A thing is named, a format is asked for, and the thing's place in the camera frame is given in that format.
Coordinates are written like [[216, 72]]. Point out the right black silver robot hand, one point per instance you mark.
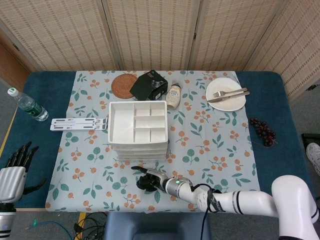
[[156, 178]]

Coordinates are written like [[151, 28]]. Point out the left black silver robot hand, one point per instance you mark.
[[12, 182]]

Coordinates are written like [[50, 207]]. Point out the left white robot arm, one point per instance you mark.
[[6, 220]]

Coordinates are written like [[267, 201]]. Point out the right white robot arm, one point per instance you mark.
[[250, 200]]

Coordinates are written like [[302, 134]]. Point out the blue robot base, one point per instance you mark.
[[155, 225]]

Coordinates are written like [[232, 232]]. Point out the white drawer organizer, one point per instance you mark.
[[120, 122]]

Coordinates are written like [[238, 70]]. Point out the black cardboard box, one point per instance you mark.
[[145, 86]]

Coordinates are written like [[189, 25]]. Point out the floral print tablecloth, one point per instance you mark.
[[200, 150]]

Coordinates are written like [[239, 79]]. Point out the clear water bottle green label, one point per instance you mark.
[[30, 106]]

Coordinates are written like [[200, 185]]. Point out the mayonnaise jar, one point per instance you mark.
[[173, 97]]

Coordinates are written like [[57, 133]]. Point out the white folding stand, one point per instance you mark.
[[75, 124]]

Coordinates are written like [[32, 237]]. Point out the round woven brown coaster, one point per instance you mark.
[[122, 86]]

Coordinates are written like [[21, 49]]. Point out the white plate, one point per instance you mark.
[[225, 103]]

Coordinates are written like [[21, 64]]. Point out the silver fork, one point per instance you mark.
[[218, 94]]

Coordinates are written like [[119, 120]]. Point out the silver table knife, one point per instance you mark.
[[230, 96]]

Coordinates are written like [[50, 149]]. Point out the brown wooden door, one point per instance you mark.
[[10, 67]]

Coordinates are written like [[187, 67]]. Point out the dark purple grape bunch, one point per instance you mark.
[[262, 128]]

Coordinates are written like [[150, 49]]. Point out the blue fabric table cover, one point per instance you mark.
[[275, 112]]

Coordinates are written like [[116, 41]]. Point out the bamboo folding screen panel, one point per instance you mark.
[[225, 32], [300, 50], [62, 32], [155, 32]]

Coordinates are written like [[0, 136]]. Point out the white shoe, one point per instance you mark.
[[313, 157]]

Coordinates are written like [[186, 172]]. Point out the black stand base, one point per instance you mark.
[[312, 137]]

